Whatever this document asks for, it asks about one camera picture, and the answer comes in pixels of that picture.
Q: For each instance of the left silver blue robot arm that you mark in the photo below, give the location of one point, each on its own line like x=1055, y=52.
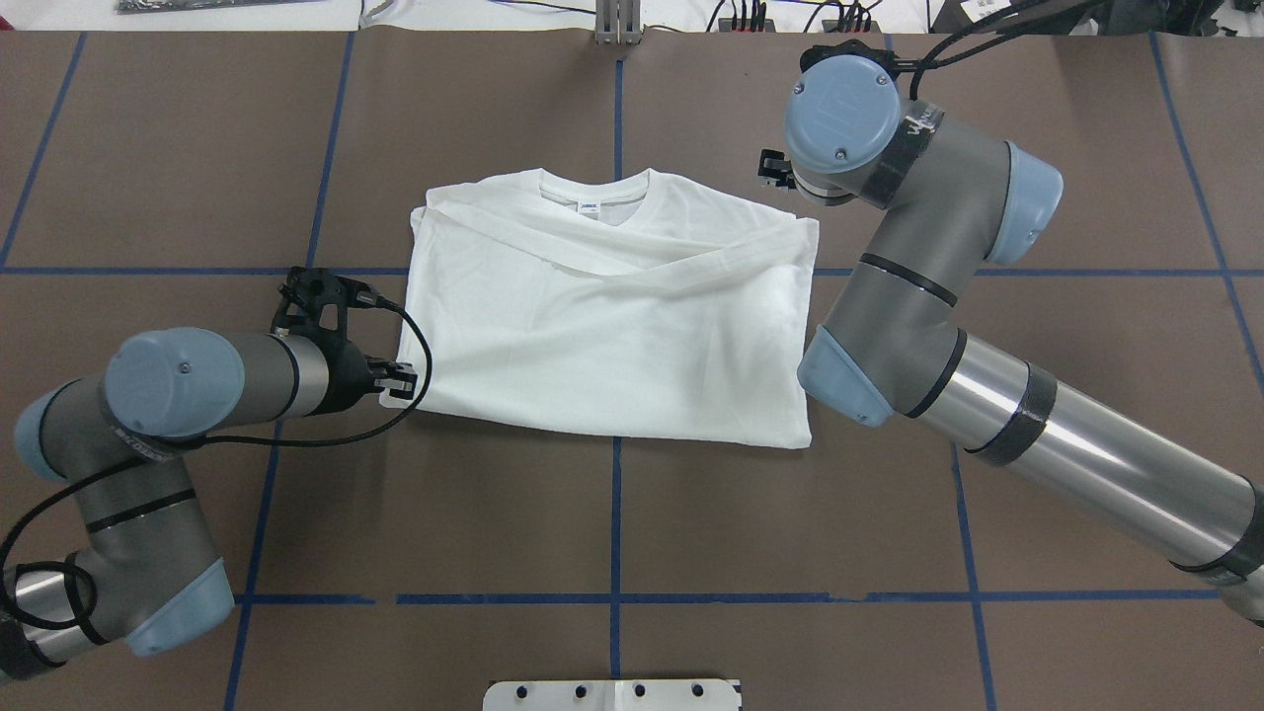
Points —
x=116, y=443

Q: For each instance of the aluminium frame post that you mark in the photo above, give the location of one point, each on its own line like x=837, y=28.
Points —
x=618, y=22

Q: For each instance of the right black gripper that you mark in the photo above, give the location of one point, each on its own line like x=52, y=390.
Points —
x=774, y=169

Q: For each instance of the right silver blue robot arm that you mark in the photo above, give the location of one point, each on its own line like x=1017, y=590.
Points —
x=953, y=199

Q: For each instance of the lower orange black adapter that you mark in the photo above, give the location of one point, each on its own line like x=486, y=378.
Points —
x=850, y=17

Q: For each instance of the upper orange black adapter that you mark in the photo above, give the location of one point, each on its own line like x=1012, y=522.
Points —
x=741, y=17

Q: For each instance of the white long-sleeve printed shirt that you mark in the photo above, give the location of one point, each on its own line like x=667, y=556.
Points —
x=650, y=307

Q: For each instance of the orange black adapter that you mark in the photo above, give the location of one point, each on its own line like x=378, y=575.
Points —
x=850, y=17
x=741, y=17

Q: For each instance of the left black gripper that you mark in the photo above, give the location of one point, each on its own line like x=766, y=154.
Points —
x=348, y=380

